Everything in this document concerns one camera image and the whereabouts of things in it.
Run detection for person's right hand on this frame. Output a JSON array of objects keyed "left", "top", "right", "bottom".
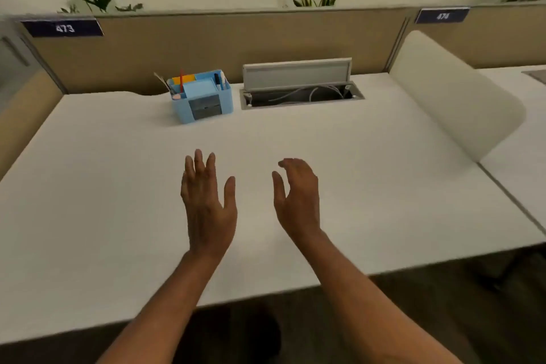
[{"left": 272, "top": 158, "right": 321, "bottom": 243}]

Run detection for person's left hand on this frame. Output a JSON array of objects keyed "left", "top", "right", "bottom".
[{"left": 180, "top": 149, "right": 238, "bottom": 256}]

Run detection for person's left forearm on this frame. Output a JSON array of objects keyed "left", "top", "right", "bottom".
[{"left": 96, "top": 249, "right": 227, "bottom": 364}]

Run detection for person's right forearm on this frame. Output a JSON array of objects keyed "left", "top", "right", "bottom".
[{"left": 293, "top": 229, "right": 464, "bottom": 364}]

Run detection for blue desk organizer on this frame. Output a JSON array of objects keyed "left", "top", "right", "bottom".
[{"left": 167, "top": 70, "right": 234, "bottom": 125}]

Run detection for blue note pad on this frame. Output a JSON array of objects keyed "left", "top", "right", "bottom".
[{"left": 183, "top": 79, "right": 219, "bottom": 100}]

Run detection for long beige partition panel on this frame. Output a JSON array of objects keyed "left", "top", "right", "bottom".
[{"left": 13, "top": 7, "right": 410, "bottom": 96}]

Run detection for beige side partition panel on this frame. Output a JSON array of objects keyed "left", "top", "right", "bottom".
[{"left": 0, "top": 20, "right": 65, "bottom": 181}]

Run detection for wide dark blue label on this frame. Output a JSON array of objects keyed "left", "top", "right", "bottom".
[{"left": 21, "top": 18, "right": 104, "bottom": 38}]

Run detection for white rounded desk divider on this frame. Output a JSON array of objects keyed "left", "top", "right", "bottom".
[{"left": 389, "top": 30, "right": 526, "bottom": 163}]

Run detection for small dark blue label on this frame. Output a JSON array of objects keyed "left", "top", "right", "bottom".
[{"left": 415, "top": 7, "right": 471, "bottom": 25}]

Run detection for short beige partition panel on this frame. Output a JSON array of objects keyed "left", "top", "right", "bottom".
[{"left": 386, "top": 3, "right": 546, "bottom": 71}]

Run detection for recessed cable tray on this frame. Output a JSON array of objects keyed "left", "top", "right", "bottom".
[{"left": 240, "top": 81, "right": 365, "bottom": 111}]

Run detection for white cables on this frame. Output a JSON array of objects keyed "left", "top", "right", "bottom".
[{"left": 269, "top": 85, "right": 346, "bottom": 105}]

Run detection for grey cable box lid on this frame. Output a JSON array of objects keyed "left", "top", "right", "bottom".
[{"left": 243, "top": 58, "right": 353, "bottom": 92}]

